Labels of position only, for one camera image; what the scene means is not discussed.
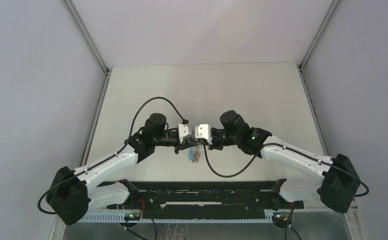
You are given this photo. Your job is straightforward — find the right black camera cable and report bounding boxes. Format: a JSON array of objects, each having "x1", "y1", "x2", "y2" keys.
[{"x1": 202, "y1": 144, "x2": 370, "y2": 198}]

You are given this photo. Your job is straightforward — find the white slotted cable duct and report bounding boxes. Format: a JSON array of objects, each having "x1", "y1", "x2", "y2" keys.
[{"x1": 78, "y1": 211, "x2": 274, "y2": 224}]

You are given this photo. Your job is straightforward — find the black camera cable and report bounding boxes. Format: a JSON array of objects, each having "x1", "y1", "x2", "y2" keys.
[
  {"x1": 37, "y1": 96, "x2": 190, "y2": 216},
  {"x1": 202, "y1": 144, "x2": 370, "y2": 198}
]

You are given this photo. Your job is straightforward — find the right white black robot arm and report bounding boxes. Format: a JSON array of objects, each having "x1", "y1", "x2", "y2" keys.
[{"x1": 195, "y1": 110, "x2": 363, "y2": 214}]

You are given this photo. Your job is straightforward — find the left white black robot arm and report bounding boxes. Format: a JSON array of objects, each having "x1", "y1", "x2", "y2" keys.
[{"x1": 44, "y1": 113, "x2": 199, "y2": 225}]

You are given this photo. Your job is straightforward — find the left black camera cable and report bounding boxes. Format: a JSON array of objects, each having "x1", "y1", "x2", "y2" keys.
[{"x1": 37, "y1": 96, "x2": 190, "y2": 216}]

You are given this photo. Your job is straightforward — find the left circuit board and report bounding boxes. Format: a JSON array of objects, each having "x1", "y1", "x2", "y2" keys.
[{"x1": 123, "y1": 212, "x2": 142, "y2": 222}]

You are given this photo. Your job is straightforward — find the large keyring with key tags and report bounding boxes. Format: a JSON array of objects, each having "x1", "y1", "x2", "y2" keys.
[{"x1": 188, "y1": 144, "x2": 203, "y2": 164}]

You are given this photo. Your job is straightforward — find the right circuit board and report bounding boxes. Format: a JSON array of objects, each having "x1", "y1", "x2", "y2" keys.
[{"x1": 272, "y1": 213, "x2": 292, "y2": 229}]

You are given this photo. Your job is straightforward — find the right aluminium frame post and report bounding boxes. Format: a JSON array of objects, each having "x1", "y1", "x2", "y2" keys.
[{"x1": 297, "y1": 0, "x2": 343, "y2": 155}]

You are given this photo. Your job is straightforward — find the left aluminium frame post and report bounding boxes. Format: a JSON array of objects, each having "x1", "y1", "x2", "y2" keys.
[{"x1": 61, "y1": 0, "x2": 110, "y2": 166}]

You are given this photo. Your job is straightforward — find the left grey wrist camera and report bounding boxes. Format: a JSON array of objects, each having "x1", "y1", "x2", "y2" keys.
[{"x1": 177, "y1": 123, "x2": 194, "y2": 144}]

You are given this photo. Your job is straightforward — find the circuit board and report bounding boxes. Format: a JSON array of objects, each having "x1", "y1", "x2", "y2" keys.
[
  {"x1": 123, "y1": 212, "x2": 142, "y2": 222},
  {"x1": 272, "y1": 213, "x2": 292, "y2": 229}
]

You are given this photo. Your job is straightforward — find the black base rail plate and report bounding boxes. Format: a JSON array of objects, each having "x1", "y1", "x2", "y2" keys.
[{"x1": 106, "y1": 180, "x2": 305, "y2": 221}]

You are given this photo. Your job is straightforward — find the aluminium frame post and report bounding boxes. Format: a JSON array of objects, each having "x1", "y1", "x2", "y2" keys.
[
  {"x1": 61, "y1": 0, "x2": 110, "y2": 166},
  {"x1": 297, "y1": 0, "x2": 343, "y2": 155}
]

